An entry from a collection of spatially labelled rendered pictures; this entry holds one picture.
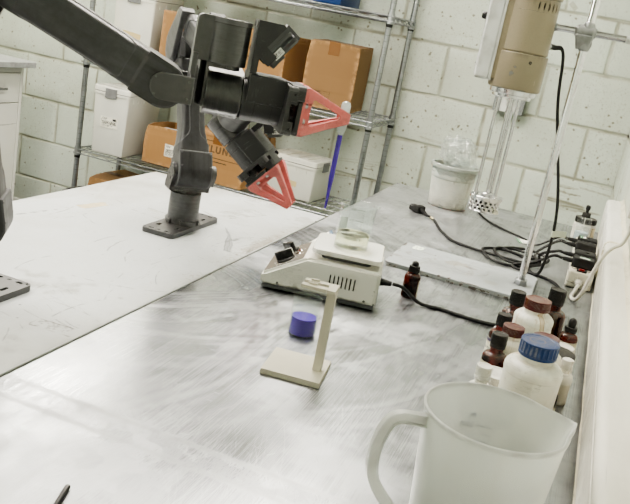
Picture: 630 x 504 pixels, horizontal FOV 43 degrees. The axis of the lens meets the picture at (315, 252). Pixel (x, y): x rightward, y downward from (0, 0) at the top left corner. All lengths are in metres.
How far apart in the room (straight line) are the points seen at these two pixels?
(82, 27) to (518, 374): 0.68
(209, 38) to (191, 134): 0.56
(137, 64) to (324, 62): 2.49
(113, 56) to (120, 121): 2.84
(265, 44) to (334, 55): 2.42
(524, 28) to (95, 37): 0.86
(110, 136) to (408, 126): 1.40
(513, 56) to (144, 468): 1.09
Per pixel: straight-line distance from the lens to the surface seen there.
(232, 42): 1.07
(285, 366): 1.07
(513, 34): 1.62
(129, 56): 1.06
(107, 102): 3.93
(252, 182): 1.41
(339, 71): 3.49
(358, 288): 1.35
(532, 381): 1.00
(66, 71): 4.59
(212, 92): 1.07
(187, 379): 1.02
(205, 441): 0.89
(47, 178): 4.73
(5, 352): 1.05
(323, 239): 1.41
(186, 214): 1.63
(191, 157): 1.59
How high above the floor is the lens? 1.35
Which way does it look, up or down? 16 degrees down
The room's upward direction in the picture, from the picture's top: 11 degrees clockwise
